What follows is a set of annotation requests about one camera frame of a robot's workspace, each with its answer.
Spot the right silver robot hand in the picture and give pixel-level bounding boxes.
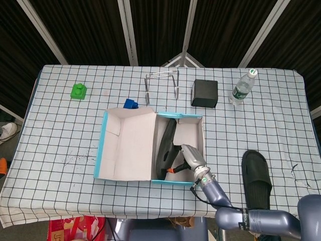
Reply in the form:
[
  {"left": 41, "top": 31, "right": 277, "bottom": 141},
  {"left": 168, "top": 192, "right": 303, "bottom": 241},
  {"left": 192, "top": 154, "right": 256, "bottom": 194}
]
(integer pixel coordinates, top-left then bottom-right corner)
[{"left": 167, "top": 144, "right": 208, "bottom": 174}]

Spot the black rubber slipper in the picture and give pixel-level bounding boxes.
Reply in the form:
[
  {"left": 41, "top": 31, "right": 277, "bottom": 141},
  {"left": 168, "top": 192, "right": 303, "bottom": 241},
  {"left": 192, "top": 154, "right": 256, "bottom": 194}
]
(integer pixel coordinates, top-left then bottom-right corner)
[
  {"left": 156, "top": 119, "right": 183, "bottom": 180},
  {"left": 241, "top": 150, "right": 273, "bottom": 210}
]

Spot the light blue cardboard shoe box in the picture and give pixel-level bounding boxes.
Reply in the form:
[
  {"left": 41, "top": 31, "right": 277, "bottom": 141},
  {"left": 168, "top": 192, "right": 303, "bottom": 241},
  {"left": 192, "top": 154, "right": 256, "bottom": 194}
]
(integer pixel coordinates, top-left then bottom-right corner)
[{"left": 93, "top": 106, "right": 207, "bottom": 187}]

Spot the small black box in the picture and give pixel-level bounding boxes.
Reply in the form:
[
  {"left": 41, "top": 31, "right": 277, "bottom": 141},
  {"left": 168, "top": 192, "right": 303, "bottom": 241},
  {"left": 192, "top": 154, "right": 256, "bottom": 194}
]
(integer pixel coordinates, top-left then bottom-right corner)
[{"left": 191, "top": 79, "right": 218, "bottom": 109}]

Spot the brown paper bag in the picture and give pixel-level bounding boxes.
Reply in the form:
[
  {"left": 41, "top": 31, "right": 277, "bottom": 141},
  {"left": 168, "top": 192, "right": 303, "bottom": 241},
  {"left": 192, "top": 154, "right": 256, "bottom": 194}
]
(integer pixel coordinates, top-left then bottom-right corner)
[{"left": 169, "top": 216, "right": 196, "bottom": 228}]

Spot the blue toy building block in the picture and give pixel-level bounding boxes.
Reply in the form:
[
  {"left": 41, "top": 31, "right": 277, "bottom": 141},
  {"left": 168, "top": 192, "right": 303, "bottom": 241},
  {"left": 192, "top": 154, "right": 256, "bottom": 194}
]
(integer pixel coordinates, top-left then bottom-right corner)
[{"left": 123, "top": 98, "right": 139, "bottom": 110}]

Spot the clear plastic water bottle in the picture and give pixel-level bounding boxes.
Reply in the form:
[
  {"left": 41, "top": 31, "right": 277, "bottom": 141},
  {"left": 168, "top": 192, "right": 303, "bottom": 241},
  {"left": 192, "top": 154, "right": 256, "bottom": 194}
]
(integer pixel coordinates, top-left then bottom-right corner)
[{"left": 228, "top": 68, "right": 259, "bottom": 106}]

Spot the blue-grey chair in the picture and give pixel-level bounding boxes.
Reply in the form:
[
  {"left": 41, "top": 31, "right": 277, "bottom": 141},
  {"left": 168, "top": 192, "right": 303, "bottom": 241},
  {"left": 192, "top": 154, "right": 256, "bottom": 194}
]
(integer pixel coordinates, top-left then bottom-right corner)
[{"left": 107, "top": 217, "right": 209, "bottom": 241}]

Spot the white triangular partition foot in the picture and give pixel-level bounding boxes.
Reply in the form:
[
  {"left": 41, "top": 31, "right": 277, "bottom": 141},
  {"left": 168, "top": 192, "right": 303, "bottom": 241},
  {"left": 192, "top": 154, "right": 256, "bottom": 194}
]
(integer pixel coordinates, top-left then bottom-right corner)
[{"left": 162, "top": 51, "right": 205, "bottom": 68}]

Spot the green toy building block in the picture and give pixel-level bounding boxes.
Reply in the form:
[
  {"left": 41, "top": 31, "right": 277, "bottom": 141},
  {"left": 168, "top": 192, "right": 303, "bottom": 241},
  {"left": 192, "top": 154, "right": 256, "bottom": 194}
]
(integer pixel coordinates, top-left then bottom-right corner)
[{"left": 70, "top": 83, "right": 87, "bottom": 101}]

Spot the red patterned bag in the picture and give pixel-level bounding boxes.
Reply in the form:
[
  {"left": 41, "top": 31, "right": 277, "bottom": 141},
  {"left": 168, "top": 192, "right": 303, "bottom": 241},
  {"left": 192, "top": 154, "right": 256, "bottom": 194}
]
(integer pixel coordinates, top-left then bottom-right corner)
[{"left": 48, "top": 215, "right": 106, "bottom": 241}]

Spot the white black-checked tablecloth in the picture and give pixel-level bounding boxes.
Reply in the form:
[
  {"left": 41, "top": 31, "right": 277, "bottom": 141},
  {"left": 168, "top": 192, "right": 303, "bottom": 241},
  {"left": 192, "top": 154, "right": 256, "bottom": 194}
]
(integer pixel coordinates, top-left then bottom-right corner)
[{"left": 0, "top": 64, "right": 321, "bottom": 225}]

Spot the white sneaker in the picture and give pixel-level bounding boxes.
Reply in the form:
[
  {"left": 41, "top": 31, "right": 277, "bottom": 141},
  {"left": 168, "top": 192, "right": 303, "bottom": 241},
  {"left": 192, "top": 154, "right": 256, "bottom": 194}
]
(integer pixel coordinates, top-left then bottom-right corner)
[{"left": 0, "top": 122, "right": 18, "bottom": 145}]

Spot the orange object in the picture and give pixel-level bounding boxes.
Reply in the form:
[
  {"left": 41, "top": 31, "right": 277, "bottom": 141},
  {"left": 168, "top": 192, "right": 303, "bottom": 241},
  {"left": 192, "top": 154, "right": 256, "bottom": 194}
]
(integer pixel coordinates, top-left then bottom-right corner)
[{"left": 0, "top": 150, "right": 9, "bottom": 175}]

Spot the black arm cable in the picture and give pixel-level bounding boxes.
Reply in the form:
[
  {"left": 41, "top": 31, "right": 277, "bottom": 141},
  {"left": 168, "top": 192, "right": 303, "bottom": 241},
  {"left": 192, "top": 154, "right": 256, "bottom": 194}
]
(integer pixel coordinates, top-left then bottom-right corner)
[{"left": 190, "top": 184, "right": 244, "bottom": 210}]

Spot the metal wire stand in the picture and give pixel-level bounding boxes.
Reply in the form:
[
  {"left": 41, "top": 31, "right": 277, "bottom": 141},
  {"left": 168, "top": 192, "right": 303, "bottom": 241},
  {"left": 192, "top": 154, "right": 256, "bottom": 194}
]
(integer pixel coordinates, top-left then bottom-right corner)
[{"left": 144, "top": 70, "right": 181, "bottom": 105}]

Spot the white partition frame post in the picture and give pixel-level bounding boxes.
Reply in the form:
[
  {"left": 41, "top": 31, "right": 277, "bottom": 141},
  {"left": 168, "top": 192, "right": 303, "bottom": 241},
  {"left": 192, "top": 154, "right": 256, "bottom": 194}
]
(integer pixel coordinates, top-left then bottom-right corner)
[
  {"left": 117, "top": 0, "right": 139, "bottom": 66},
  {"left": 181, "top": 0, "right": 198, "bottom": 55},
  {"left": 16, "top": 0, "right": 69, "bottom": 65},
  {"left": 237, "top": 0, "right": 285, "bottom": 68}
]

